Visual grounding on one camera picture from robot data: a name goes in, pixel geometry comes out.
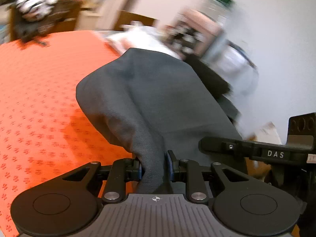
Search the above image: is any wooden chair behind table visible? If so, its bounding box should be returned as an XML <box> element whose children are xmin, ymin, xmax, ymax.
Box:
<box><xmin>112</xmin><ymin>10</ymin><xmax>157</xmax><ymax>31</ymax></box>

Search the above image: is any white folded clothes stack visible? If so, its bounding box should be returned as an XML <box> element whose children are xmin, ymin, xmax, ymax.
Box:
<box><xmin>105</xmin><ymin>24</ymin><xmax>181</xmax><ymax>59</ymax></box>

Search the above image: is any orange patterned table cloth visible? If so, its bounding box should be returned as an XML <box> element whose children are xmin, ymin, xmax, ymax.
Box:
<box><xmin>1</xmin><ymin>31</ymin><xmax>129</xmax><ymax>236</ymax></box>

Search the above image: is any clear water bottle green label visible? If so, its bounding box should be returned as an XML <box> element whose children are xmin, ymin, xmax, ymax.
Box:
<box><xmin>198</xmin><ymin>0</ymin><xmax>238</xmax><ymax>28</ymax></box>

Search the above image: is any black white striped cloth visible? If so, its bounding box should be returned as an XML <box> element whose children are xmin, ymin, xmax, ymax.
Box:
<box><xmin>15</xmin><ymin>0</ymin><xmax>58</xmax><ymax>22</ymax></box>

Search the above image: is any dark grey garment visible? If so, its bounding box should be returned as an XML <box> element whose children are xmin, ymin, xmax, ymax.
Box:
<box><xmin>76</xmin><ymin>48</ymin><xmax>246</xmax><ymax>194</ymax></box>

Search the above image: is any black folded clothes pile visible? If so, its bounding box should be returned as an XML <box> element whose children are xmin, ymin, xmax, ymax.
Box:
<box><xmin>184</xmin><ymin>54</ymin><xmax>239</xmax><ymax>124</ymax></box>

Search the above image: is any white plastic bag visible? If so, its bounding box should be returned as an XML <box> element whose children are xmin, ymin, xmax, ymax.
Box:
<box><xmin>202</xmin><ymin>39</ymin><xmax>259</xmax><ymax>96</ymax></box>

